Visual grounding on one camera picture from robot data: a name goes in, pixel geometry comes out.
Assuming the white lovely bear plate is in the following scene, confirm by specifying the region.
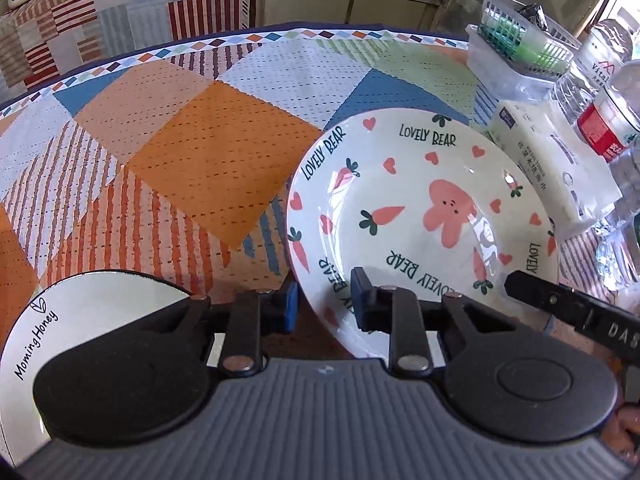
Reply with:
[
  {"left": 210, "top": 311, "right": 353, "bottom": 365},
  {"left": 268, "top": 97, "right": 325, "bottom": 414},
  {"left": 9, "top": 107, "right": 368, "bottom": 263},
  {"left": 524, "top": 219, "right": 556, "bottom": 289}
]
[{"left": 286, "top": 108, "right": 559, "bottom": 359}]

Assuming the white morning honey plate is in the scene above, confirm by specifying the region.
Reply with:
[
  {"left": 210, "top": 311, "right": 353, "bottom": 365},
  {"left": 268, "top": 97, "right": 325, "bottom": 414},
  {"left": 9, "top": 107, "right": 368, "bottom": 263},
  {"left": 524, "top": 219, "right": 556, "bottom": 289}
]
[{"left": 1, "top": 271, "right": 218, "bottom": 479}]

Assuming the white tissue pack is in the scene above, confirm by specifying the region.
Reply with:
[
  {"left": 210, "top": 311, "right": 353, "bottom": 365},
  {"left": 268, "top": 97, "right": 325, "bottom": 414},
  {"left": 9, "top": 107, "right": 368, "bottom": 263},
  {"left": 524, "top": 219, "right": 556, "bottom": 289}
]
[{"left": 488, "top": 100, "right": 622, "bottom": 240}]

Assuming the patchwork tablecloth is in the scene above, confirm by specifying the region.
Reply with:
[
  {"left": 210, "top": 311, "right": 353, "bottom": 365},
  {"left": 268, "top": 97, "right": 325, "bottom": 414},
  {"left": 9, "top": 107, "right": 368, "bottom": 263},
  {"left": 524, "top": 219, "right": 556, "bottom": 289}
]
[{"left": 0, "top": 22, "right": 640, "bottom": 361}]

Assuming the red label water bottle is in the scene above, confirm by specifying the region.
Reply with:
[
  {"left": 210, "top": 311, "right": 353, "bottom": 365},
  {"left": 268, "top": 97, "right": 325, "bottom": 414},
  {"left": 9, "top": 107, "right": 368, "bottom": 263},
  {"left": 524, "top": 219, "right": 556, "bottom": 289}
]
[{"left": 576, "top": 60, "right": 640, "bottom": 162}]

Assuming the white cap water bottle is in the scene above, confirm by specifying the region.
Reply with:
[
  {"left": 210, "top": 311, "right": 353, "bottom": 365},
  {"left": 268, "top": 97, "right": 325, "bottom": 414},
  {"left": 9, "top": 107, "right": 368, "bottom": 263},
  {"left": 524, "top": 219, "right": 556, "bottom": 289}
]
[{"left": 551, "top": 8, "right": 639, "bottom": 125}]

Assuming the clear plastic basket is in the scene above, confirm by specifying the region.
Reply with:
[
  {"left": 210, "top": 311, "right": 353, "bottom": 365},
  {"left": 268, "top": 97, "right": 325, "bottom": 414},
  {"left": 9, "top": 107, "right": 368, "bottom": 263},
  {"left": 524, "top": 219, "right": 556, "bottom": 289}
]
[{"left": 466, "top": 0, "right": 580, "bottom": 102}]

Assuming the patchwork counter cloth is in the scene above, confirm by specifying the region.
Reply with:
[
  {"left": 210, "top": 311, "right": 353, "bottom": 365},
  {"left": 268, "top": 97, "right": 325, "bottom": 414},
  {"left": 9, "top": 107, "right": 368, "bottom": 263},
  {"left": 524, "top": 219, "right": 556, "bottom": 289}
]
[{"left": 1, "top": 0, "right": 253, "bottom": 102}]

